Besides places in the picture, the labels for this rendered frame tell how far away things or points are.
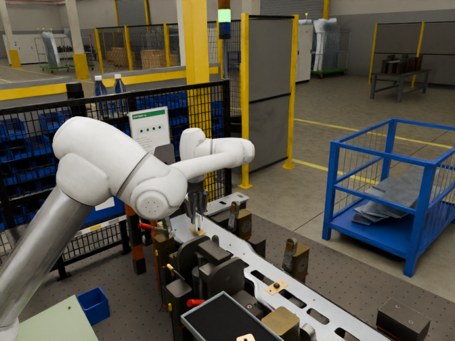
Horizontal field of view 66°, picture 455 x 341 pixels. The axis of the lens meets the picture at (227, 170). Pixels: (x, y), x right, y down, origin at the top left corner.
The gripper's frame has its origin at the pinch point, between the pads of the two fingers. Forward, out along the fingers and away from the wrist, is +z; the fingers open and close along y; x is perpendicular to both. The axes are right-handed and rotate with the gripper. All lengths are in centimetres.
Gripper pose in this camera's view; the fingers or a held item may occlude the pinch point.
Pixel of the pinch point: (197, 222)
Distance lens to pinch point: 153.2
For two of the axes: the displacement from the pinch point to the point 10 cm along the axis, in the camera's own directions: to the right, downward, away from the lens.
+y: 7.7, -2.5, 5.9
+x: -6.4, -2.7, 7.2
